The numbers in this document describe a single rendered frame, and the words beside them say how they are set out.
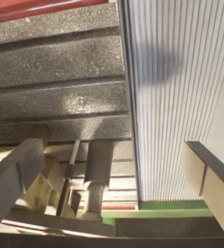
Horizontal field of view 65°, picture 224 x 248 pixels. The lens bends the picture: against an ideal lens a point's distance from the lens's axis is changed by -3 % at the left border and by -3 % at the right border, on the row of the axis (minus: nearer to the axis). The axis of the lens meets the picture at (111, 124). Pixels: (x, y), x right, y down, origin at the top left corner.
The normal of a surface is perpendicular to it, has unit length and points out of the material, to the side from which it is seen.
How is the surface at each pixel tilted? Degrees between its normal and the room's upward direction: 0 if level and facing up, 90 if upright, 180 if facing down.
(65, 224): 90
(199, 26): 61
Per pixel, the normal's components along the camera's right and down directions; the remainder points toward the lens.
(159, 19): -0.89, 0.38
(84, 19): -0.06, 0.67
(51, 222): 0.22, -0.72
